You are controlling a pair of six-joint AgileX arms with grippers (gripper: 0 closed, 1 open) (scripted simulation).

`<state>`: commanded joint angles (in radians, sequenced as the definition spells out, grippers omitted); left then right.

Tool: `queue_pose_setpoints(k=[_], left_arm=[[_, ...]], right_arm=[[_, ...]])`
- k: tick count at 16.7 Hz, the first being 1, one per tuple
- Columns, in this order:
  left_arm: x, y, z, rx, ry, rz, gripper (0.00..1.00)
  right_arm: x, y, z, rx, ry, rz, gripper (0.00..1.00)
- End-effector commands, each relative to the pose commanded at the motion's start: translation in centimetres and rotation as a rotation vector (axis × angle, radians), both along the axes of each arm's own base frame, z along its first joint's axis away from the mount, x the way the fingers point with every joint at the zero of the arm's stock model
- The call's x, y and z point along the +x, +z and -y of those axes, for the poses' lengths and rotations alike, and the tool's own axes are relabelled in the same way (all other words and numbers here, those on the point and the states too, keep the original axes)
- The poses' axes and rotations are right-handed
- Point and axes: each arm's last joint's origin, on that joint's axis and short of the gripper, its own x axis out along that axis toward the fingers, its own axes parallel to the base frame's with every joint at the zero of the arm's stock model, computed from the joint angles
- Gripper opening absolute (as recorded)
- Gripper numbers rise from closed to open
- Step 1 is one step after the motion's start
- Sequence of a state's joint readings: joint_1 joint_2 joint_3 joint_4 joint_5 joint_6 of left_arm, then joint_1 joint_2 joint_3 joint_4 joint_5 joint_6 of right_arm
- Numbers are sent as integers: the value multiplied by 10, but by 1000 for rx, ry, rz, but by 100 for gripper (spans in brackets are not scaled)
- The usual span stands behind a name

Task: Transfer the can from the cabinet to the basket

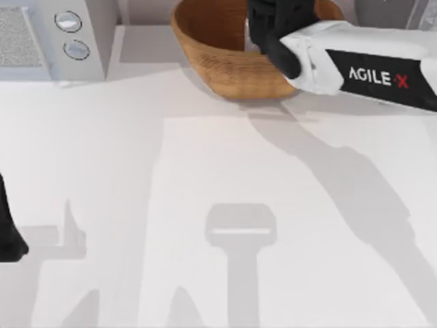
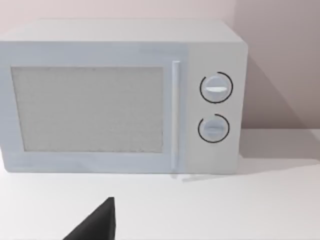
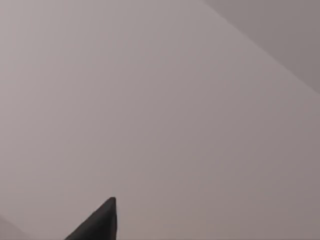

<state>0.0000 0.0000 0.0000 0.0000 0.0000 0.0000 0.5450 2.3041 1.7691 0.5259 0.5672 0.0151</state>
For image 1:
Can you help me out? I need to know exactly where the brown wooden basket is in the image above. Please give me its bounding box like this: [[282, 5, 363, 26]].
[[170, 0, 346, 100]]

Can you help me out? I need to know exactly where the grey cabinet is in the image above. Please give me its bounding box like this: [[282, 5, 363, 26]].
[[354, 0, 437, 32]]

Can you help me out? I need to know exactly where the pale microwave oven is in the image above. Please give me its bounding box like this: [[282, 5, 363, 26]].
[[0, 0, 121, 88]]

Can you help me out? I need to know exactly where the round microwave knob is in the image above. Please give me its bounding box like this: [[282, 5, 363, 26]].
[[53, 10, 83, 34], [62, 38, 91, 61]]

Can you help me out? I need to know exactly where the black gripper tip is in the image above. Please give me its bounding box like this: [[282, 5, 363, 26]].
[[0, 173, 30, 264]]

